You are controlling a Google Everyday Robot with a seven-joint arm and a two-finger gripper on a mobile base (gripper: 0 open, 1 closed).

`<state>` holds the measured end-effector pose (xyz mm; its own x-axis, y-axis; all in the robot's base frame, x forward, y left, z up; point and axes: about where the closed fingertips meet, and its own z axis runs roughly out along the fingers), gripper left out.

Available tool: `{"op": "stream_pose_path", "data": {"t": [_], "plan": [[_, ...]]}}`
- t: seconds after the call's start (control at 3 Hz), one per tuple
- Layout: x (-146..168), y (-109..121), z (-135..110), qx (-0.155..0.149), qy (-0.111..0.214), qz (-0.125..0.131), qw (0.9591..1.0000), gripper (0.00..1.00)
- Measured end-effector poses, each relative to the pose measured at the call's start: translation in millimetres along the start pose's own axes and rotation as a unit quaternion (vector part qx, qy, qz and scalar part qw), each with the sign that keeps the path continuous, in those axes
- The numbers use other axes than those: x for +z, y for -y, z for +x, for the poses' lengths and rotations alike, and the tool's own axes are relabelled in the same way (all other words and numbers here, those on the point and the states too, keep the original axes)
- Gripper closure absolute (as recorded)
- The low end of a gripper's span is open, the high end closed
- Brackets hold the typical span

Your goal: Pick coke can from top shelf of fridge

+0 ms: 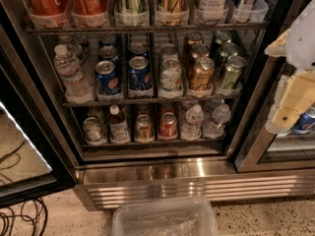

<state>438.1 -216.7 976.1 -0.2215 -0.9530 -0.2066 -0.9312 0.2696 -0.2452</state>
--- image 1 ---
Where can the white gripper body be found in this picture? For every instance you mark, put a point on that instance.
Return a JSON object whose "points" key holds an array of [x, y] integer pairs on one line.
{"points": [[303, 39]]}

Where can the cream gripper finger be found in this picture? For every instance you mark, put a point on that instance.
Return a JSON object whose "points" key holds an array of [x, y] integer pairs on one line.
{"points": [[278, 47], [294, 95]]}

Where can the red coke can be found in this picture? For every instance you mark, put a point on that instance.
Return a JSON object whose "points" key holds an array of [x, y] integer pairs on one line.
{"points": [[48, 14], [90, 13]]}

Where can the pepsi can right fridge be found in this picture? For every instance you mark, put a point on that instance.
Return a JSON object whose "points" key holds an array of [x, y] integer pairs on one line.
{"points": [[305, 121]]}

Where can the green soda can front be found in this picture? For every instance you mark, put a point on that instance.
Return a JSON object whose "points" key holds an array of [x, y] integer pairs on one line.
{"points": [[230, 75]]}

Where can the blue white tall can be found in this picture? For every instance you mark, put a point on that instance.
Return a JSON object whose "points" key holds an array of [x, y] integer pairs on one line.
{"points": [[246, 11]]}

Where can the gold soda can front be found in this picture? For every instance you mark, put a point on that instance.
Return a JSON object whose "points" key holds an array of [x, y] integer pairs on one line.
{"points": [[200, 81]]}

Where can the white green soda can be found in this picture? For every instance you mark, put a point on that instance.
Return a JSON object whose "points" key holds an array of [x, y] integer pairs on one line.
{"points": [[170, 81]]}

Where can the gold tall can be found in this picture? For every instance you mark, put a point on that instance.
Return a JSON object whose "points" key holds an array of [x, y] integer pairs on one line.
{"points": [[172, 12]]}

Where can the red can bottom shelf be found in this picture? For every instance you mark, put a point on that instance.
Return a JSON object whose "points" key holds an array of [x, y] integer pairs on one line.
{"points": [[167, 129]]}

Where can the pepsi can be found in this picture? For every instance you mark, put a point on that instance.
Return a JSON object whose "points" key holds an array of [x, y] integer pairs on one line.
{"points": [[108, 82], [140, 75]]}

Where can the gold can bottom shelf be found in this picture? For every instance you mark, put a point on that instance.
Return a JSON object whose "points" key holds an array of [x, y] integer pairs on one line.
{"points": [[144, 129]]}

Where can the green tall can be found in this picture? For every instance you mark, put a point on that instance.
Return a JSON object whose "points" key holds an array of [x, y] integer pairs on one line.
{"points": [[131, 13]]}

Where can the front left pepsi can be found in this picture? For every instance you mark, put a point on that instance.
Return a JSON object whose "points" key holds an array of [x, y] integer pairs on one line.
{"points": [[108, 82]]}

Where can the silver can bottom left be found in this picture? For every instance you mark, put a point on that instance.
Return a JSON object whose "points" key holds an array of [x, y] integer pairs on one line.
{"points": [[94, 132]]}

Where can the clear water bottle middle shelf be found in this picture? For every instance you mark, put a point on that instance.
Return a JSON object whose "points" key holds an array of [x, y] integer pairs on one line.
{"points": [[68, 67]]}

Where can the steel fridge bottom grille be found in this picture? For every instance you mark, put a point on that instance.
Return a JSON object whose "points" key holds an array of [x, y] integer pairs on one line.
{"points": [[116, 186]]}

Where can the open fridge glass door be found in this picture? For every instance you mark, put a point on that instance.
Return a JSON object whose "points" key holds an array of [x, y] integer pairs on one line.
{"points": [[38, 165]]}

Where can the water bottle bottom right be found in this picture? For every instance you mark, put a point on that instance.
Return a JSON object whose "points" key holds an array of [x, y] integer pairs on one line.
{"points": [[214, 124]]}

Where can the water bottle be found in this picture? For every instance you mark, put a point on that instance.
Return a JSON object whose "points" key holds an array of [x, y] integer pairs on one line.
{"points": [[214, 124], [191, 127]]}

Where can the water bottle bottom left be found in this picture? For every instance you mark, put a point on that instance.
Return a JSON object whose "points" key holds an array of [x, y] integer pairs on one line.
{"points": [[191, 127]]}

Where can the clear plastic bin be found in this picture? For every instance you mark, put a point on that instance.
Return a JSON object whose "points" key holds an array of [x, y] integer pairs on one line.
{"points": [[187, 216]]}

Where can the brown drink bottle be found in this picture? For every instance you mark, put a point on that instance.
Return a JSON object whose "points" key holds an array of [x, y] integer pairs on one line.
{"points": [[119, 133]]}

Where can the top wire shelf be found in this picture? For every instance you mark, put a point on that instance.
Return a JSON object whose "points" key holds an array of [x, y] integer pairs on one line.
{"points": [[148, 29]]}

